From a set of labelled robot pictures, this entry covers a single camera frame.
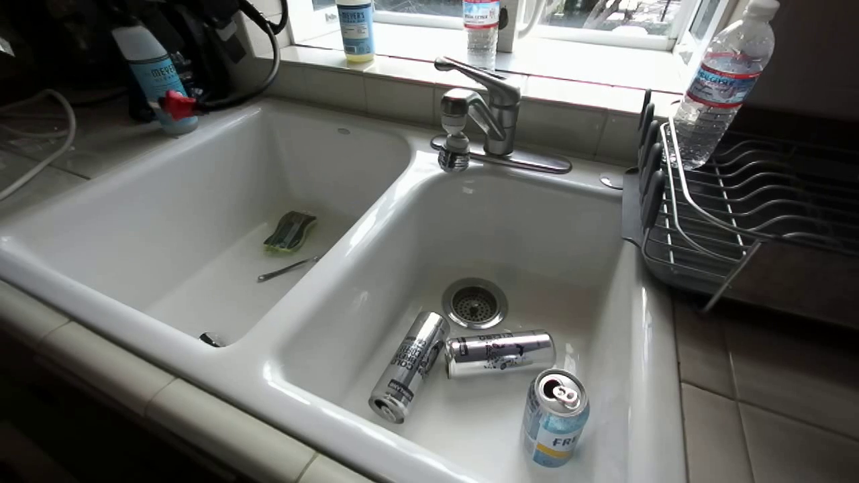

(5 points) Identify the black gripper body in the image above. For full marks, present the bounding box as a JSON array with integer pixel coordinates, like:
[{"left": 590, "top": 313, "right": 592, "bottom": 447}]
[{"left": 169, "top": 0, "right": 271, "bottom": 101}]

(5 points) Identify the green sponge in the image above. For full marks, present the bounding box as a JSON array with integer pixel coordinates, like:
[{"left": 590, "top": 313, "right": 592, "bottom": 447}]
[{"left": 261, "top": 208, "right": 318, "bottom": 258}]

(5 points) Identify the blue spray bottle red trigger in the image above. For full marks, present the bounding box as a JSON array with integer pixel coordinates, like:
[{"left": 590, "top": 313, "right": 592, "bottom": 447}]
[{"left": 110, "top": 22, "right": 200, "bottom": 136}]

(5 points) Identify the blue label soap pump bottle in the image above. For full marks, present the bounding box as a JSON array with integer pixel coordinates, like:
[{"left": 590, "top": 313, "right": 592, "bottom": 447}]
[{"left": 336, "top": 0, "right": 376, "bottom": 68}]

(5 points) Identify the metal fork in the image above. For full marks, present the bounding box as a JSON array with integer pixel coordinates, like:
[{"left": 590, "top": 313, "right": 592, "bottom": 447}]
[{"left": 254, "top": 254, "right": 317, "bottom": 285}]

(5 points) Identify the white double basin sink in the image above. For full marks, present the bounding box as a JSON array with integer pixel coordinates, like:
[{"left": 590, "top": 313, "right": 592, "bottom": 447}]
[{"left": 0, "top": 92, "right": 688, "bottom": 483}]

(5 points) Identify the small clear water bottle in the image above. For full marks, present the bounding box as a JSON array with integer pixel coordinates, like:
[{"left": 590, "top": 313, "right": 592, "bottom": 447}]
[{"left": 461, "top": 0, "right": 501, "bottom": 73}]

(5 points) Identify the chrome sink faucet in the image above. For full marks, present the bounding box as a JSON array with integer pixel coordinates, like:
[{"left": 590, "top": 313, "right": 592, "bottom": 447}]
[{"left": 426, "top": 53, "right": 573, "bottom": 178}]

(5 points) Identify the metal sink drain strainer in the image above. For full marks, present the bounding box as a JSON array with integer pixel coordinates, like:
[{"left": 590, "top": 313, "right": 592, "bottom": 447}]
[{"left": 441, "top": 277, "right": 510, "bottom": 333}]

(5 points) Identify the tall silver drink can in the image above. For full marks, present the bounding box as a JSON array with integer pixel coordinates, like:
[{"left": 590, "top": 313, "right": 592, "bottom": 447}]
[{"left": 364, "top": 309, "right": 450, "bottom": 427}]

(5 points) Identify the silver can with dark print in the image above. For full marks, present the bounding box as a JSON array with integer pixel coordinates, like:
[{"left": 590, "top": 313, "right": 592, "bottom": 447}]
[{"left": 442, "top": 329, "right": 557, "bottom": 379}]

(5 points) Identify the large clear water bottle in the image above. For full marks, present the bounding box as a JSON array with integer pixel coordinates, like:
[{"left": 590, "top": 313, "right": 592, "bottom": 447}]
[{"left": 670, "top": 0, "right": 782, "bottom": 172}]

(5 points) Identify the light blue drink can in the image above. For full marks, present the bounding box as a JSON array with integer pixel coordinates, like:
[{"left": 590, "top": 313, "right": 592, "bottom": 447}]
[{"left": 521, "top": 365, "right": 592, "bottom": 469}]

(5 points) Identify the black cable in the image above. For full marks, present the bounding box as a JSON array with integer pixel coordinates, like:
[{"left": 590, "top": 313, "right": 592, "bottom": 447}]
[{"left": 198, "top": 0, "right": 289, "bottom": 116}]

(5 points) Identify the white cable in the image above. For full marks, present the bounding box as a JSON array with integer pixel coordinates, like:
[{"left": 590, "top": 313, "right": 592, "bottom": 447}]
[{"left": 0, "top": 85, "right": 81, "bottom": 203}]

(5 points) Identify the white window frame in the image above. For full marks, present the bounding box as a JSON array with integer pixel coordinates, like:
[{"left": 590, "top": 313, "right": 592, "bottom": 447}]
[{"left": 285, "top": 0, "right": 745, "bottom": 51}]

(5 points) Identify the metal wire dish rack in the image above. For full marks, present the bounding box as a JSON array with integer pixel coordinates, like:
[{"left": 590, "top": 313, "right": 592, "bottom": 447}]
[{"left": 635, "top": 89, "right": 859, "bottom": 317}]

